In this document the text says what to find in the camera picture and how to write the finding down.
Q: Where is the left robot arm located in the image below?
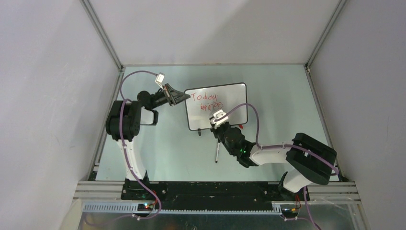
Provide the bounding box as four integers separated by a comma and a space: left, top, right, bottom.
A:
105, 84, 191, 181

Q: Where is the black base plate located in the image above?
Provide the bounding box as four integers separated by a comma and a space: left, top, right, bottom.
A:
121, 180, 309, 211

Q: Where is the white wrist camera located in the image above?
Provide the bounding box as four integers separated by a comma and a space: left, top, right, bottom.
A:
209, 109, 229, 129
155, 73, 165, 89

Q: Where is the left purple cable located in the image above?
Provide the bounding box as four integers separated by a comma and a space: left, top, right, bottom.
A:
82, 70, 162, 227

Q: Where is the black whiteboard marker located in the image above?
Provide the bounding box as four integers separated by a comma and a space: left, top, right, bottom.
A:
215, 141, 221, 163

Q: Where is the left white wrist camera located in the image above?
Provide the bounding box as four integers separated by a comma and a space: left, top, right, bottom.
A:
155, 73, 165, 89

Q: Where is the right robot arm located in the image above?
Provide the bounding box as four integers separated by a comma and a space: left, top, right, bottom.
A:
210, 122, 339, 200

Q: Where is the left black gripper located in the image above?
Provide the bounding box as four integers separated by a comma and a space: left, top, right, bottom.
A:
150, 83, 190, 109

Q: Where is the white board black frame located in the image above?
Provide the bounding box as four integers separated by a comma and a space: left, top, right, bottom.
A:
184, 82, 248, 131

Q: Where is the aluminium frame rail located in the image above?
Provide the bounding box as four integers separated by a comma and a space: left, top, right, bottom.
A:
80, 0, 124, 71

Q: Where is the grey cable duct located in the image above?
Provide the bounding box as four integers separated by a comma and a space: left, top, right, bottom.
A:
83, 202, 282, 215

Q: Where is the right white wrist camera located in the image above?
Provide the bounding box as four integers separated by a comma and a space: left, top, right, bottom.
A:
209, 109, 229, 129

